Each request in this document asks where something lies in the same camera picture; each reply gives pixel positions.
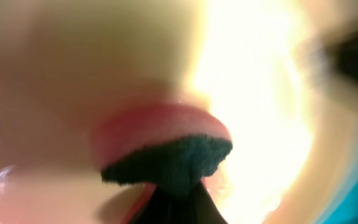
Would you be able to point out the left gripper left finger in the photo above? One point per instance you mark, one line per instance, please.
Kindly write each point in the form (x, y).
(159, 209)

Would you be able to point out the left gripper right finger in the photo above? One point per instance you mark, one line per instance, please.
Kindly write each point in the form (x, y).
(199, 208)

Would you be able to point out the green and pink sponge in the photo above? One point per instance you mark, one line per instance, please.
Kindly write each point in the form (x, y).
(171, 146)

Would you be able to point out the yellow-green rimmed plate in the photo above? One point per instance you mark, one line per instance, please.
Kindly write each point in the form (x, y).
(260, 67)

